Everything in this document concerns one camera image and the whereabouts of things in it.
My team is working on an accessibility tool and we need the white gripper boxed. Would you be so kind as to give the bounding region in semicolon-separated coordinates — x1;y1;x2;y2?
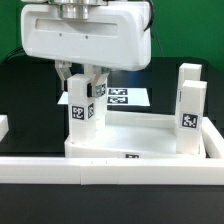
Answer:
21;0;152;98

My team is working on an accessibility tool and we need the white desk top tray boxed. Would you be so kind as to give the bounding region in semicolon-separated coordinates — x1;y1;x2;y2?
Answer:
65;111;206;159

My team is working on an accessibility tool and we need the marker sheet with tags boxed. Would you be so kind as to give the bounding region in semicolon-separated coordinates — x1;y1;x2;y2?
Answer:
57;87;152;108

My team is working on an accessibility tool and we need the white block left edge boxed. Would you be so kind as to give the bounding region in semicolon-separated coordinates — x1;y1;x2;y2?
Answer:
0;115;9;142

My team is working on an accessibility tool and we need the white L-shaped obstacle fence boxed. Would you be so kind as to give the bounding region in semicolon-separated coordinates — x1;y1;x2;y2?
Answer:
0;118;224;185

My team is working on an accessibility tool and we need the black cable pair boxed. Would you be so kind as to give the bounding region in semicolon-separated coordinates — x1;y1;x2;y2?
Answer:
2;46;26;63

